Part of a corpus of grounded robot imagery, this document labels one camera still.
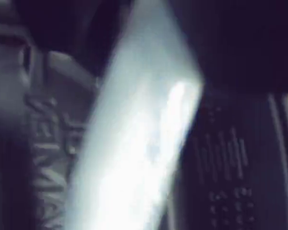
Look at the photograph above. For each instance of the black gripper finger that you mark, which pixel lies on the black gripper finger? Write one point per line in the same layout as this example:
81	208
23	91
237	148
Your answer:
69	26
242	40

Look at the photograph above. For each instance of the black plastic bowl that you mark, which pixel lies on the black plastic bowl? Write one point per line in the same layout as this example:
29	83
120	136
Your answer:
230	155

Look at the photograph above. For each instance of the white blue labelled package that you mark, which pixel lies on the white blue labelled package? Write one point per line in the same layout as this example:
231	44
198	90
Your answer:
134	143

